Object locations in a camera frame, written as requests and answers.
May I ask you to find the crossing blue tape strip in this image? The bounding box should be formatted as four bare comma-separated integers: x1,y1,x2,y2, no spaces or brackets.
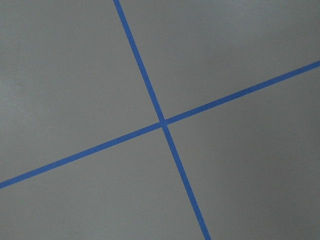
0,59,320,190

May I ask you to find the long blue tape strip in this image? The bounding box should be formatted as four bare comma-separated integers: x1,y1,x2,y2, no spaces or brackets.
113,0,211,240

